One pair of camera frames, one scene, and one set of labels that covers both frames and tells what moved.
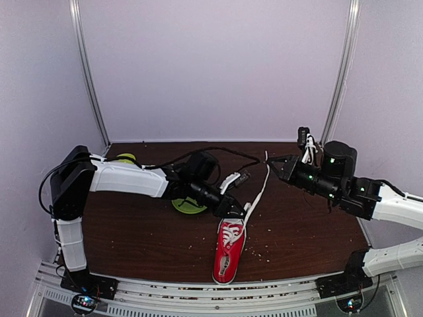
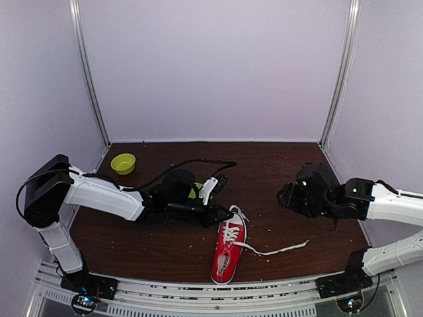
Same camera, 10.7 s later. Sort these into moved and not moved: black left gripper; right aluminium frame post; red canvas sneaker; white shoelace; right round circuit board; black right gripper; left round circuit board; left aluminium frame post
Moved: white shoelace; black right gripper; black left gripper
Not moved: left round circuit board; red canvas sneaker; left aluminium frame post; right round circuit board; right aluminium frame post
